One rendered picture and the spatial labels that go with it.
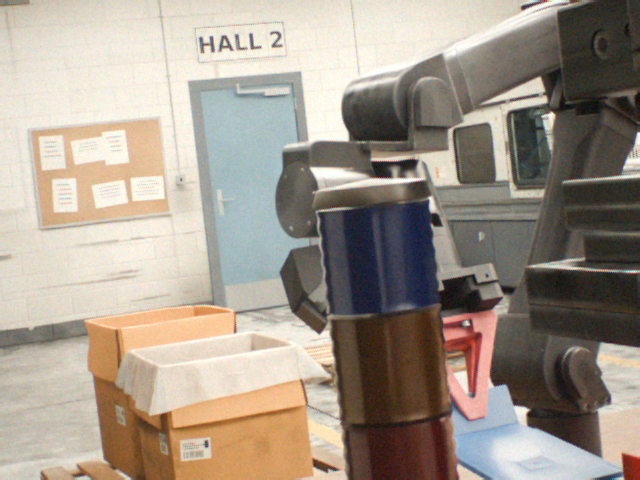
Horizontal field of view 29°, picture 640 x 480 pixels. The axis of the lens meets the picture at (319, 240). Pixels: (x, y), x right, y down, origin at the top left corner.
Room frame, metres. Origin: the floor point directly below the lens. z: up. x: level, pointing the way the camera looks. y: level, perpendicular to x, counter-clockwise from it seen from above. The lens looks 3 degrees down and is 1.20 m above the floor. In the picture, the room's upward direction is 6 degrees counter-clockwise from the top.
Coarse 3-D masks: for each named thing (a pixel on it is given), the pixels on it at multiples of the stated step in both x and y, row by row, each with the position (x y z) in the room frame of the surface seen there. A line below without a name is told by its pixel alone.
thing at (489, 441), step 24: (456, 408) 0.90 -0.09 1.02; (504, 408) 0.91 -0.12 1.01; (456, 432) 0.89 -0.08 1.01; (480, 432) 0.90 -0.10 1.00; (504, 432) 0.89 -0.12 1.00; (528, 432) 0.88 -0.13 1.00; (480, 456) 0.84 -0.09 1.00; (504, 456) 0.84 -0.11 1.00; (528, 456) 0.83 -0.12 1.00; (552, 456) 0.83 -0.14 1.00; (576, 456) 0.82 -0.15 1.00
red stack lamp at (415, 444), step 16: (432, 416) 0.40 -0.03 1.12; (448, 416) 0.40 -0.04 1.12; (352, 432) 0.40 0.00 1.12; (368, 432) 0.39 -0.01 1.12; (384, 432) 0.39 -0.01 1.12; (400, 432) 0.39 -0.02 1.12; (416, 432) 0.39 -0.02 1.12; (432, 432) 0.40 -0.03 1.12; (448, 432) 0.40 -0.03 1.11; (352, 448) 0.40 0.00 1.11; (368, 448) 0.39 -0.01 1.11; (384, 448) 0.39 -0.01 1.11; (400, 448) 0.39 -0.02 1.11; (416, 448) 0.39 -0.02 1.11; (432, 448) 0.39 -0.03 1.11; (448, 448) 0.40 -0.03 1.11; (352, 464) 0.40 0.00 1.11; (368, 464) 0.40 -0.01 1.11; (384, 464) 0.39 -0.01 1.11; (400, 464) 0.39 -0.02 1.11; (416, 464) 0.39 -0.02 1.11; (432, 464) 0.39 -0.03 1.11; (448, 464) 0.40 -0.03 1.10
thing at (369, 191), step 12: (372, 180) 0.40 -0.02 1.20; (384, 180) 0.40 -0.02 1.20; (396, 180) 0.40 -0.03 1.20; (408, 180) 0.40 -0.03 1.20; (420, 180) 0.40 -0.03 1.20; (324, 192) 0.40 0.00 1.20; (336, 192) 0.40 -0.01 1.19; (348, 192) 0.39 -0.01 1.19; (360, 192) 0.39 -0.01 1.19; (372, 192) 0.39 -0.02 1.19; (384, 192) 0.39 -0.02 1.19; (396, 192) 0.39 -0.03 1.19; (408, 192) 0.39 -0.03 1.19; (420, 192) 0.40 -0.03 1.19; (324, 204) 0.40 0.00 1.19; (336, 204) 0.39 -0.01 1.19; (348, 204) 0.39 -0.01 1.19; (360, 204) 0.39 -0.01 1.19; (372, 204) 0.39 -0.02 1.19
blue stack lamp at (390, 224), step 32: (320, 224) 0.40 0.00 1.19; (352, 224) 0.39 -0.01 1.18; (384, 224) 0.39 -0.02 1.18; (416, 224) 0.40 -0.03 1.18; (352, 256) 0.39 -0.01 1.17; (384, 256) 0.39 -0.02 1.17; (416, 256) 0.40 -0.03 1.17; (352, 288) 0.39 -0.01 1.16; (384, 288) 0.39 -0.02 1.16; (416, 288) 0.39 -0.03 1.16
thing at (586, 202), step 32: (576, 192) 0.67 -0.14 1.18; (608, 192) 0.64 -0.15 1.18; (576, 224) 0.67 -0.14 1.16; (608, 224) 0.65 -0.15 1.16; (608, 256) 0.63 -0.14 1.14; (544, 288) 0.64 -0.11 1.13; (576, 288) 0.62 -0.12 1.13; (608, 288) 0.59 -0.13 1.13; (544, 320) 0.65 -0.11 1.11; (576, 320) 0.62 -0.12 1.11; (608, 320) 0.59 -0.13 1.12
